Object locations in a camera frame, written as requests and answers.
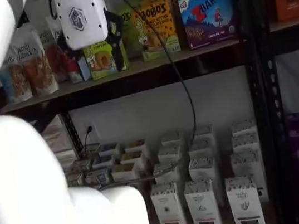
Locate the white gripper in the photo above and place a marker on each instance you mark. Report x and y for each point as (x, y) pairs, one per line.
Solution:
(82, 18)

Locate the white box green strip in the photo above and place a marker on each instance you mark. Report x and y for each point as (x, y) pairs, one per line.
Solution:
(245, 204)

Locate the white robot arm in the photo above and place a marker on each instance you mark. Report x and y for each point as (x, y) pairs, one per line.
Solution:
(21, 179)

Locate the green Bobo's apple pie box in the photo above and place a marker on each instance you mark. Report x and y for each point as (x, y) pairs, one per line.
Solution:
(100, 63)

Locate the wooden shelf board with bags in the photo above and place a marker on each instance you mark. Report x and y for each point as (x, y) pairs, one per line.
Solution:
(143, 67)

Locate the yellow Bobo's peanut butter box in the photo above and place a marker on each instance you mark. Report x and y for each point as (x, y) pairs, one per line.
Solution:
(154, 32)

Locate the white yellow purely elizabeth box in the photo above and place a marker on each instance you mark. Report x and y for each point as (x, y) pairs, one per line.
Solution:
(132, 156)
(135, 145)
(123, 172)

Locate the blue Z Bar box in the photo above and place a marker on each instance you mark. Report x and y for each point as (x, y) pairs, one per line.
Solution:
(206, 19)

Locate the blue oatmeal box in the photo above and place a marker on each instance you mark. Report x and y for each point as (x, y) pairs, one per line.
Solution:
(103, 160)
(98, 177)
(109, 148)

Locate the white floral print box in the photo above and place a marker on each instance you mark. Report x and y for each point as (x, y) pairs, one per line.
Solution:
(201, 146)
(246, 163)
(203, 168)
(166, 172)
(169, 153)
(204, 131)
(243, 127)
(244, 142)
(171, 138)

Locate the green apple cinnamon oatmeal box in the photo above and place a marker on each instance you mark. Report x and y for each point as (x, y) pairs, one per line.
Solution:
(75, 179)
(81, 165)

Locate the white box orange strip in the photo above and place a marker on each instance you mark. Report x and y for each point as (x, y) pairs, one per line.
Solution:
(168, 210)

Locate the white box pink strip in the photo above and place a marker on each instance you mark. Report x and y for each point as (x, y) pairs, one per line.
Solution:
(203, 208)

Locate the small light blue package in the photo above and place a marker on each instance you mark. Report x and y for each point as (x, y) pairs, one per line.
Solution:
(84, 68)

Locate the granola bag red label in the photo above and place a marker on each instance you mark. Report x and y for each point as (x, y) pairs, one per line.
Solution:
(61, 66)

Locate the white granola bag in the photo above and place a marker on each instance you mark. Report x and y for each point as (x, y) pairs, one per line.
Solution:
(44, 37)

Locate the granola bag orange label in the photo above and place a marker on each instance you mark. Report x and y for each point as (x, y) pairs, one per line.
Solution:
(39, 69)

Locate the granola bag blue label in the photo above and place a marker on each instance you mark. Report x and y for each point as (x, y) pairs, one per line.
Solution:
(16, 81)

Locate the white wall outlet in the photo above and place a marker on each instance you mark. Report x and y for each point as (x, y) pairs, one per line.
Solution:
(92, 126)

